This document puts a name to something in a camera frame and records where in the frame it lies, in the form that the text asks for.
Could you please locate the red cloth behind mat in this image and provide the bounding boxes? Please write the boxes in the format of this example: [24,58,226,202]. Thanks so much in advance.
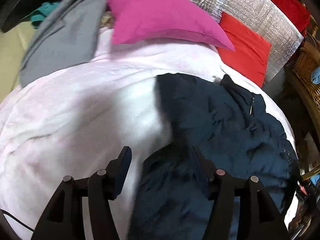
[271,0,310,36]

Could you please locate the navy blue puffer jacket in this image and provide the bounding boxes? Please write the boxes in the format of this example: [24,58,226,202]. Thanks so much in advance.
[127,74,298,239]

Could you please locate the teal garment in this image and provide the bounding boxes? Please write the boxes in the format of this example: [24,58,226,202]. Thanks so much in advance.
[21,2,60,29]

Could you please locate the blue cloth in basket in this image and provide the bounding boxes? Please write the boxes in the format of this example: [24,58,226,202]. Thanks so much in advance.
[311,67,320,85]

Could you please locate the magenta pillow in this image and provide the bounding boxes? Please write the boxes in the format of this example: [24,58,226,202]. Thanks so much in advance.
[108,0,234,50]

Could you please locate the wicker basket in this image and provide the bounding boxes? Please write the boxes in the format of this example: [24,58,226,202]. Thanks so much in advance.
[291,47,319,115]

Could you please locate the silver foil insulation mat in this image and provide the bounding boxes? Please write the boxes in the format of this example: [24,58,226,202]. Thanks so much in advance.
[190,0,304,83]

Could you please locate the grey garment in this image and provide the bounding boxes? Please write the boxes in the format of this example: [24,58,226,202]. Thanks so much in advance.
[20,0,107,87]

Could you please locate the white fleece blanket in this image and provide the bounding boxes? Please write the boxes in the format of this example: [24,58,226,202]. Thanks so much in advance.
[0,26,297,240]

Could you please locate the cream leather sofa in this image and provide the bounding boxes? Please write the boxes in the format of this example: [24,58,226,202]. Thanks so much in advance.
[0,22,35,101]

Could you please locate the red cushion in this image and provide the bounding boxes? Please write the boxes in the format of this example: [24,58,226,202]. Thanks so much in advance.
[217,12,271,87]

